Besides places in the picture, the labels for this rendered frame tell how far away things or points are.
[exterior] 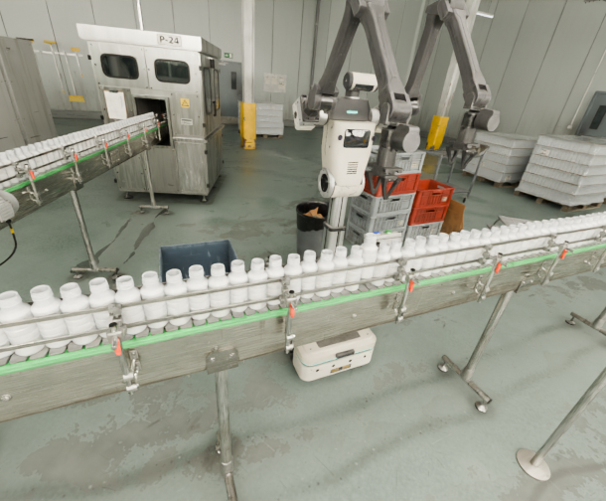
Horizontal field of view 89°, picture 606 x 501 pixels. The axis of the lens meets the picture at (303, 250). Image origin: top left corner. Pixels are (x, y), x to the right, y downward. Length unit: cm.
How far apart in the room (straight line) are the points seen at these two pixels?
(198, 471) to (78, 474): 53
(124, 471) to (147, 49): 403
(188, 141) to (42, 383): 374
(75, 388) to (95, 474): 94
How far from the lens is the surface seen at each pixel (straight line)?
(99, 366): 102
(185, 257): 153
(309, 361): 190
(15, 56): 748
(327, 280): 103
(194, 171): 458
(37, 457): 213
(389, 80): 102
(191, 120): 445
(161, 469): 188
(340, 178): 160
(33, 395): 110
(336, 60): 133
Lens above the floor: 164
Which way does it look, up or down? 29 degrees down
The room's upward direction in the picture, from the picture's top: 5 degrees clockwise
